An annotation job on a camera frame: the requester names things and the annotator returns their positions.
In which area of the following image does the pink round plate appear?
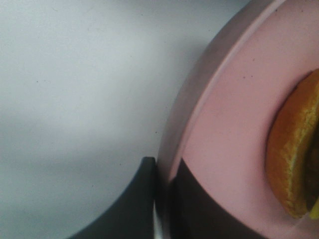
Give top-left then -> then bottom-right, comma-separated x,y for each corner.
156,0 -> 319,239

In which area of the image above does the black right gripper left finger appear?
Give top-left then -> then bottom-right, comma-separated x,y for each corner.
71,157 -> 156,239

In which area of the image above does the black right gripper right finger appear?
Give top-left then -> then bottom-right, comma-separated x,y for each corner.
170,160 -> 264,239

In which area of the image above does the burger with lettuce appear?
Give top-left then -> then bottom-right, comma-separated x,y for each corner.
265,70 -> 319,218

